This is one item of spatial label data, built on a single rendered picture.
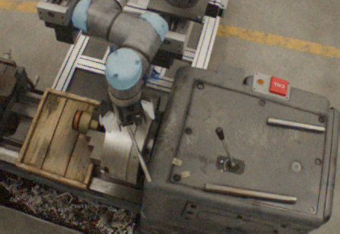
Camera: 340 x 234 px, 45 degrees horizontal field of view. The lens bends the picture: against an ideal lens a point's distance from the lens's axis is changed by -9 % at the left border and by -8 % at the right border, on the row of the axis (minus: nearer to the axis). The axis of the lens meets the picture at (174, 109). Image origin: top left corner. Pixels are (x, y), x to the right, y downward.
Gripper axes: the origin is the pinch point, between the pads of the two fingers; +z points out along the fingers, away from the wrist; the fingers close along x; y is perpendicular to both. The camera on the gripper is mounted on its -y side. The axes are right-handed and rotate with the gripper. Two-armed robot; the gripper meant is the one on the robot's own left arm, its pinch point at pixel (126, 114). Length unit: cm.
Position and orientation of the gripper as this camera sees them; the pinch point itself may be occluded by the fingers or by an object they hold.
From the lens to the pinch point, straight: 124.4
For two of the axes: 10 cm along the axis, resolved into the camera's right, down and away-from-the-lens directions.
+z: -0.6, 3.6, 9.3
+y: 3.4, 8.8, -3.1
